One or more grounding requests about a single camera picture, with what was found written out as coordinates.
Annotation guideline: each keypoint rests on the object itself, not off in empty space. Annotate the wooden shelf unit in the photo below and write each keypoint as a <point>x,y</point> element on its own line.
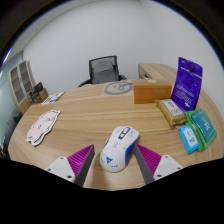
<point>20,83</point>

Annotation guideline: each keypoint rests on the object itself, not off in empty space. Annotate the purple standing bag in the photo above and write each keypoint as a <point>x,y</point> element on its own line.
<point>186,83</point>

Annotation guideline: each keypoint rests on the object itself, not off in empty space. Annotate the colourful sticker sheet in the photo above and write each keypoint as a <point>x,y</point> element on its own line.
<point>53,97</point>

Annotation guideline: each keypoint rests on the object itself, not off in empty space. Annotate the wooden side desk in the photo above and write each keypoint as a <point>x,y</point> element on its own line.
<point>156,70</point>

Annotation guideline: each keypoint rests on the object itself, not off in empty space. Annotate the brown snack packet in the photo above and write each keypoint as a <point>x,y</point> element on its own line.
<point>171,111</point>

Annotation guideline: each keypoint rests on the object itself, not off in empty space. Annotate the green packet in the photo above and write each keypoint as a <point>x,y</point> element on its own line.
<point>204,126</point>

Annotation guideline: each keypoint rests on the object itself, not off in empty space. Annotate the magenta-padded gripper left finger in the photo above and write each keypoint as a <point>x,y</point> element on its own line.
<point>60,166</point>

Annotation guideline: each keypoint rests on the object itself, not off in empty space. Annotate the wooden box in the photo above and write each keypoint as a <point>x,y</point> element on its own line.
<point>151,91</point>

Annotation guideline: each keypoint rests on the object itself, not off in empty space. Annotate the grey round printed mat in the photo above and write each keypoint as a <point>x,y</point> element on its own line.
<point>116,88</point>

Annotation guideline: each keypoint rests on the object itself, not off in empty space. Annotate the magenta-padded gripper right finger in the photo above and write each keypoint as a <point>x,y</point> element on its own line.
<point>166,165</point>

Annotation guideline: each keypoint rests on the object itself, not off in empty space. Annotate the black chair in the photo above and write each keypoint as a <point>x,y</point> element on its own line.
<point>9,133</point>

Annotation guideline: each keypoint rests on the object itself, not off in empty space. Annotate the grey mesh office chair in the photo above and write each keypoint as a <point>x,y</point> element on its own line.
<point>103,71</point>

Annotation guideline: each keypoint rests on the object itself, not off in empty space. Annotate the black box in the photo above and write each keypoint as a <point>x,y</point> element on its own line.
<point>37,87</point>

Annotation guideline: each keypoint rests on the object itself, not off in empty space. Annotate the white and blue computer mouse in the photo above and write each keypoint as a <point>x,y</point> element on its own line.
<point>118,150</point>

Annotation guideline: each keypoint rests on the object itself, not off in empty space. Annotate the blue wipes packet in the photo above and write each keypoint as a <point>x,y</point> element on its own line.
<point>189,139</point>

